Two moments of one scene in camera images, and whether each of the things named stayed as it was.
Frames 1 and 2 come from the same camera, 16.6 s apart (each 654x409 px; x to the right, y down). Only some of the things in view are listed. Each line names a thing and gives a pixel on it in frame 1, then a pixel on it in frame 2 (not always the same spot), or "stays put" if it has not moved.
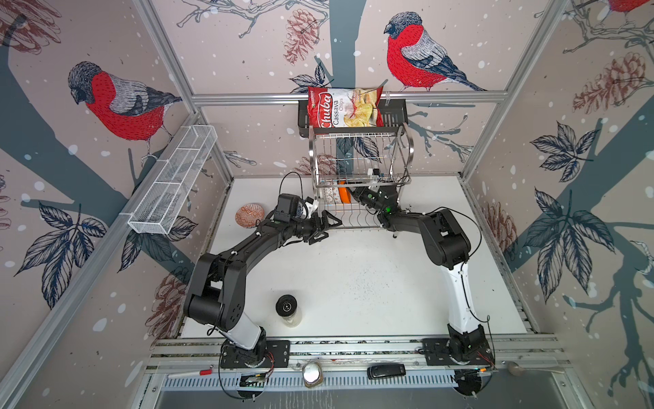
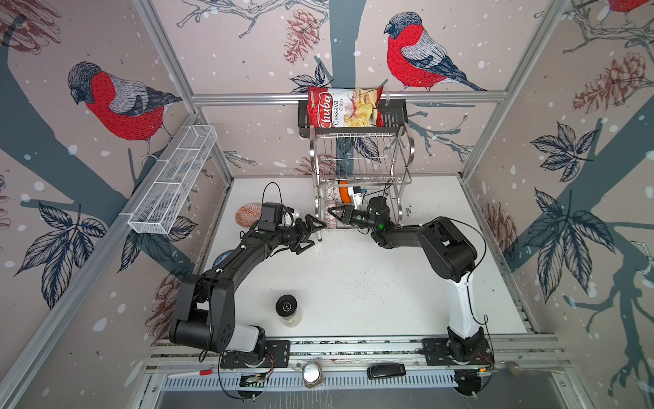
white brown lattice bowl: (329, 195) stays put
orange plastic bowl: (345, 194) stays put
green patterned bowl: (336, 198) stays put
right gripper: (360, 192) → (347, 215)
